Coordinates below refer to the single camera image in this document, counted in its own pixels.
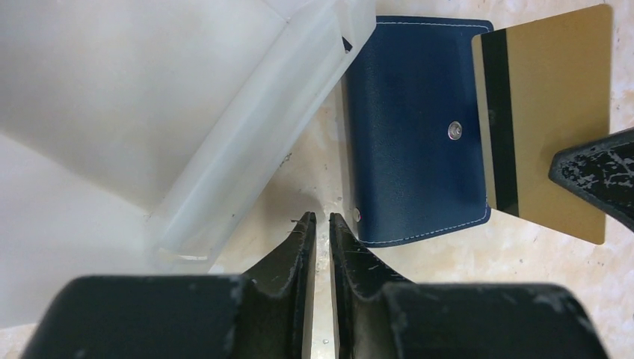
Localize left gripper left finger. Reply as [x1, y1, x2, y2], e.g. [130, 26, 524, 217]
[22, 212, 316, 358]

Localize gold credit card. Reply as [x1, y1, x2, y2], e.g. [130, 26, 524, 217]
[471, 4, 614, 245]

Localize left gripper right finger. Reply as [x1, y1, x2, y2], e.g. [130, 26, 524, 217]
[330, 213, 608, 358]

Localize navy blue card holder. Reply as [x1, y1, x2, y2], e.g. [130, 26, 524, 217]
[345, 16, 493, 248]

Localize white plastic card tray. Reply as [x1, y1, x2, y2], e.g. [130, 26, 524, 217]
[1, 1, 376, 328]

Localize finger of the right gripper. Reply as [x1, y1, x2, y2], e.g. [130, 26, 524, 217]
[548, 128, 633, 230]

